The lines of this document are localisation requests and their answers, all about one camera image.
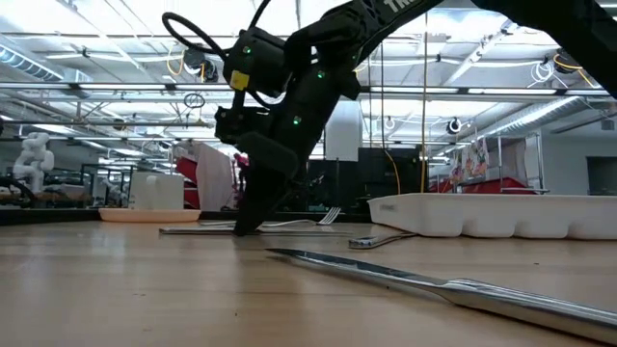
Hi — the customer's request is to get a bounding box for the silver table knife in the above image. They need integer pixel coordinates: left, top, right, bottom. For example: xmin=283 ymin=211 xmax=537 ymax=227
xmin=348 ymin=231 xmax=419 ymax=251
xmin=158 ymin=226 xmax=354 ymax=238
xmin=266 ymin=247 xmax=617 ymax=346

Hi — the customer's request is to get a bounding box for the silver ventilation duct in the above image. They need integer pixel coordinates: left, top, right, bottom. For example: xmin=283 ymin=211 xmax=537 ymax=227
xmin=474 ymin=93 xmax=617 ymax=141
xmin=0 ymin=43 xmax=64 ymax=83

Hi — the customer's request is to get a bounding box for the black equipment cabinet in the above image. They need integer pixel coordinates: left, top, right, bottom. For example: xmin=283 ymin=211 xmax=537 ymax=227
xmin=288 ymin=147 xmax=428 ymax=213

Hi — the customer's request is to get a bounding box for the red tilted bin shelf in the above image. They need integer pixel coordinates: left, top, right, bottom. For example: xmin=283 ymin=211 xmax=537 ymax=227
xmin=174 ymin=156 xmax=200 ymax=209

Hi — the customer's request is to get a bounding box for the black hanging cable loop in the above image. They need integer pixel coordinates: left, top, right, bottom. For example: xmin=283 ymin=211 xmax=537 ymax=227
xmin=182 ymin=92 xmax=207 ymax=110

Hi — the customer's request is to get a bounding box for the white draped cover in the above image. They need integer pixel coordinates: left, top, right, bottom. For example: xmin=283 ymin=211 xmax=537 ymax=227
xmin=192 ymin=141 xmax=235 ymax=212

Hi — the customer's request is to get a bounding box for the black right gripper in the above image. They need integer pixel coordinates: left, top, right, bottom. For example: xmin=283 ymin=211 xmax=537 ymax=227
xmin=214 ymin=79 xmax=361 ymax=236

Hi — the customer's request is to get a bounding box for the long overhead light bar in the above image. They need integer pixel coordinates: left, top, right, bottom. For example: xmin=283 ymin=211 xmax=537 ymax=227
xmin=0 ymin=81 xmax=617 ymax=97

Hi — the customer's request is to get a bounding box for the black background rig frame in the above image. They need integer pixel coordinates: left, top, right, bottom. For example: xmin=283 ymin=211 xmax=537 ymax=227
xmin=79 ymin=162 xmax=135 ymax=208

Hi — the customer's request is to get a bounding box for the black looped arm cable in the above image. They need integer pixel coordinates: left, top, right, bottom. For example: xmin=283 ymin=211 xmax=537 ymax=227
xmin=161 ymin=0 xmax=274 ymax=62

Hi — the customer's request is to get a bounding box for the small silver fork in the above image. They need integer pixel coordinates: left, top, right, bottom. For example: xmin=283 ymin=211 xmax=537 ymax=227
xmin=199 ymin=219 xmax=264 ymax=227

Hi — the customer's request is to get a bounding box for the chrome wire shelf rack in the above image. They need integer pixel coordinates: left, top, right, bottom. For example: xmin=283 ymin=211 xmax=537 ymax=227
xmin=450 ymin=132 xmax=549 ymax=195

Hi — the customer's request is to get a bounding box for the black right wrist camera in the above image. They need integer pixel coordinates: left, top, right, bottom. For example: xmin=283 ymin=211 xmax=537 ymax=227
xmin=223 ymin=26 xmax=293 ymax=100

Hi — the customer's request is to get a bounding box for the white plastic cutlery tray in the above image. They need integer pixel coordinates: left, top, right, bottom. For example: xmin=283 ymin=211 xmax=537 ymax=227
xmin=367 ymin=192 xmax=617 ymax=241

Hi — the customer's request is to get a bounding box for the dark wall screen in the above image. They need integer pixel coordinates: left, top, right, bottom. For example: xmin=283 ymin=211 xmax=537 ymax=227
xmin=586 ymin=156 xmax=617 ymax=197

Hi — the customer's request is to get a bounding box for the yellow extension cable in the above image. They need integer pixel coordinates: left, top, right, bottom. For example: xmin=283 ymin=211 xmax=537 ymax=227
xmin=383 ymin=13 xmax=430 ymax=194

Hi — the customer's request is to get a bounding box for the peach ceramic saucer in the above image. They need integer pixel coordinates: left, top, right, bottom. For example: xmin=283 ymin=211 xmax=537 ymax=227
xmin=98 ymin=207 xmax=202 ymax=224

